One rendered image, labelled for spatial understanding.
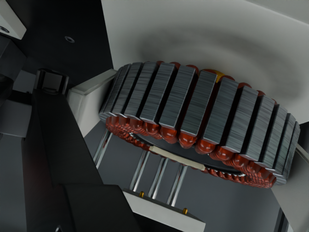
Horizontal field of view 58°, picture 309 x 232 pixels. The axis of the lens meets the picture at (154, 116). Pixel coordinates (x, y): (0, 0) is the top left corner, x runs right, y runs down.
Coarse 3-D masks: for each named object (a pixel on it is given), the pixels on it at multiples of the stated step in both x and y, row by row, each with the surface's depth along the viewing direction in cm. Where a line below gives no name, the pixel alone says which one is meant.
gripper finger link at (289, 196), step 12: (300, 156) 15; (300, 168) 14; (288, 180) 15; (300, 180) 14; (276, 192) 16; (288, 192) 15; (300, 192) 14; (288, 204) 14; (300, 204) 13; (288, 216) 14; (300, 216) 13; (300, 228) 13
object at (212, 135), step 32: (128, 64) 14; (160, 64) 13; (128, 96) 13; (160, 96) 12; (192, 96) 12; (224, 96) 12; (256, 96) 12; (128, 128) 14; (160, 128) 12; (192, 128) 11; (224, 128) 12; (256, 128) 12; (288, 128) 13; (192, 160) 20; (224, 160) 12; (256, 160) 12; (288, 160) 13
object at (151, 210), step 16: (144, 160) 31; (160, 160) 31; (160, 176) 30; (176, 176) 31; (128, 192) 19; (176, 192) 30; (144, 208) 18; (160, 208) 18; (176, 208) 22; (144, 224) 20; (160, 224) 20; (176, 224) 18; (192, 224) 18
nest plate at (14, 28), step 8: (0, 0) 21; (0, 8) 21; (8, 8) 22; (0, 16) 22; (8, 16) 23; (16, 16) 24; (0, 24) 24; (8, 24) 23; (16, 24) 24; (8, 32) 25; (16, 32) 24; (24, 32) 26
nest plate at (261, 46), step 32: (128, 0) 14; (160, 0) 13; (192, 0) 12; (224, 0) 11; (256, 0) 11; (288, 0) 11; (128, 32) 17; (160, 32) 15; (192, 32) 14; (224, 32) 13; (256, 32) 12; (288, 32) 12; (192, 64) 18; (224, 64) 16; (256, 64) 15; (288, 64) 14; (288, 96) 17
